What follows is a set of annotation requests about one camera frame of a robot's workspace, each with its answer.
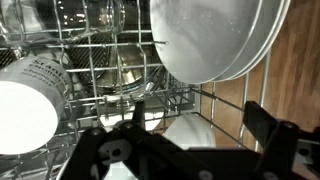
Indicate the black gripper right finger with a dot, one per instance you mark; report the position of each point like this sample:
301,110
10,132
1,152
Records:
283,143

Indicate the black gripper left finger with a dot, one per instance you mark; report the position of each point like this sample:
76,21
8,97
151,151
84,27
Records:
129,152

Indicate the white plate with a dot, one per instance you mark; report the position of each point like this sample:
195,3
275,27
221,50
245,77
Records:
271,16
198,40

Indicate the white bowl right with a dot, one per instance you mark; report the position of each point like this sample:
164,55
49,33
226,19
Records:
190,131

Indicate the white printed mug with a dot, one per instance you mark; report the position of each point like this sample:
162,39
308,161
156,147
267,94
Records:
33,93

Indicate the wire dishwasher rack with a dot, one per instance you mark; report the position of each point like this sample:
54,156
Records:
108,50

